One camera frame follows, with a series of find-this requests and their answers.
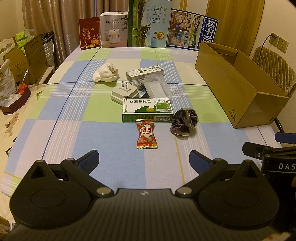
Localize white long ointment box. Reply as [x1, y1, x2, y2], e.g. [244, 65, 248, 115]
[126, 65, 165, 87]

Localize wooden wardrobe panel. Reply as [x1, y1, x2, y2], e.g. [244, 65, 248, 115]
[206, 0, 265, 56]

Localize beige curtain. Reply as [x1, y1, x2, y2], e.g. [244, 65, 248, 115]
[22, 0, 128, 67]

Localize brown cardboard boxes stack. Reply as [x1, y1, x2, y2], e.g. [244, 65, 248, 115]
[4, 34, 49, 84]

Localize green white medicine box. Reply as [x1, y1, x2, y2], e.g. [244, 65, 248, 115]
[122, 98, 174, 123]

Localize red candy packet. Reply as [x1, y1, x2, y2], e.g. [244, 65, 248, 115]
[136, 118, 158, 150]

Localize white power adapter plug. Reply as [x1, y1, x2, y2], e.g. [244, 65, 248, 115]
[110, 82, 139, 105]

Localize quilted brown chair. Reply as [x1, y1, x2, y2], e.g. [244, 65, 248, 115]
[251, 46, 295, 97]

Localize dark wooden tray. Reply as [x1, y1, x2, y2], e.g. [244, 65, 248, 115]
[1, 86, 31, 115]

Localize blue cartoon milk carton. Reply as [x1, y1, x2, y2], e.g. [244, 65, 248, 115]
[166, 9, 218, 51]

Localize black charger cable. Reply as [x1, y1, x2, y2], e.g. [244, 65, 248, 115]
[258, 34, 278, 61]

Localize wall power socket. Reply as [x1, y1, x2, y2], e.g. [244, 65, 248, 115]
[269, 33, 288, 53]

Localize silver foil bag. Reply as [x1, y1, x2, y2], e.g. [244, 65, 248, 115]
[0, 59, 17, 101]

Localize white humidifier box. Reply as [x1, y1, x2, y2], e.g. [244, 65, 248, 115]
[100, 11, 128, 48]

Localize red gift box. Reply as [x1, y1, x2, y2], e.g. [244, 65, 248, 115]
[78, 17, 100, 50]

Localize white knitted cloth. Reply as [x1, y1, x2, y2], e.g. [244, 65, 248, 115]
[92, 63, 118, 83]

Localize brown cardboard box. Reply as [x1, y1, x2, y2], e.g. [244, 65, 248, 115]
[195, 42, 288, 128]

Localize checkered bed sheet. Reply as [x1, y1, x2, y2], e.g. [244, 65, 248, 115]
[1, 48, 279, 196]

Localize clear plastic case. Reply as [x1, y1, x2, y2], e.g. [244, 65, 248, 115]
[143, 74, 173, 99]

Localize green blue milk carton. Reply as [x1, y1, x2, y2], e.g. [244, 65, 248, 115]
[127, 0, 172, 48]

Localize green tissue packs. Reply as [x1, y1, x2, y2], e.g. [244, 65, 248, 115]
[15, 29, 36, 54]

